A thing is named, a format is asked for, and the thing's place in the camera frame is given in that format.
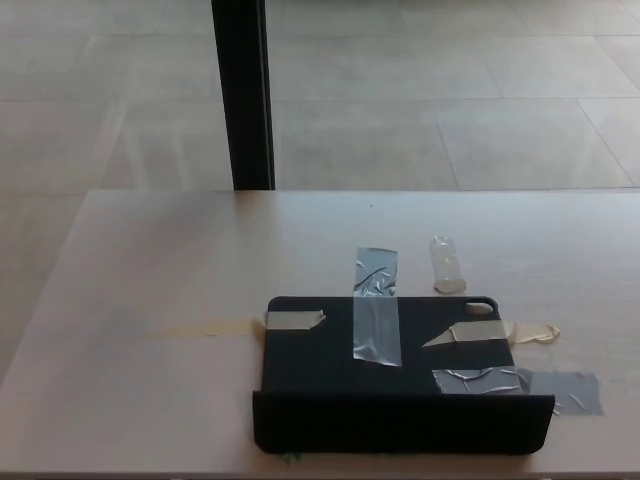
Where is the black vertical window frame post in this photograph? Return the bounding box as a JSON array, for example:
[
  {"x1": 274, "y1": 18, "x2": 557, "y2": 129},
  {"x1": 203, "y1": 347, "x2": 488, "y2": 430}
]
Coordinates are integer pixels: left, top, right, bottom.
[{"x1": 211, "y1": 0, "x2": 277, "y2": 192}]

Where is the beige masking tape strip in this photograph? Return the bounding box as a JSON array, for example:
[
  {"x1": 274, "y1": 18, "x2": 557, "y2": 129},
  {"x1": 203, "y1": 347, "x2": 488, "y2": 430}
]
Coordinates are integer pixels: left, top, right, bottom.
[
  {"x1": 144, "y1": 309, "x2": 327, "y2": 340},
  {"x1": 421, "y1": 320, "x2": 561, "y2": 349}
]

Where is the black tray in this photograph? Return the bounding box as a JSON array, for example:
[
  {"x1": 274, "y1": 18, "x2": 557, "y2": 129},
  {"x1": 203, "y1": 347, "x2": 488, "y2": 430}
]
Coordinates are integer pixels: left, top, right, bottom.
[{"x1": 251, "y1": 295, "x2": 557, "y2": 457}]

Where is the wide grey duct tape strip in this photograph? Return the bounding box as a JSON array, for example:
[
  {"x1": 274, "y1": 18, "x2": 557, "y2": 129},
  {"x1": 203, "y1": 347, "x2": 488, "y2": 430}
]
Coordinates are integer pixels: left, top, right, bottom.
[{"x1": 431, "y1": 366, "x2": 605, "y2": 417}]

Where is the long grey duct tape strip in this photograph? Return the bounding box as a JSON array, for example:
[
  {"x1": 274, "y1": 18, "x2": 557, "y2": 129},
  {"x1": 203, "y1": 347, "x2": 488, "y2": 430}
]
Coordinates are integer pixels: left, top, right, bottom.
[{"x1": 352, "y1": 246, "x2": 404, "y2": 369}]

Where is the clear tape strip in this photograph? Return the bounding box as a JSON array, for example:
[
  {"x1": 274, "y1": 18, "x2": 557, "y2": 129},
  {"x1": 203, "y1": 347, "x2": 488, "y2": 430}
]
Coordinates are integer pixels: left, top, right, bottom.
[{"x1": 429, "y1": 234, "x2": 468, "y2": 295}]

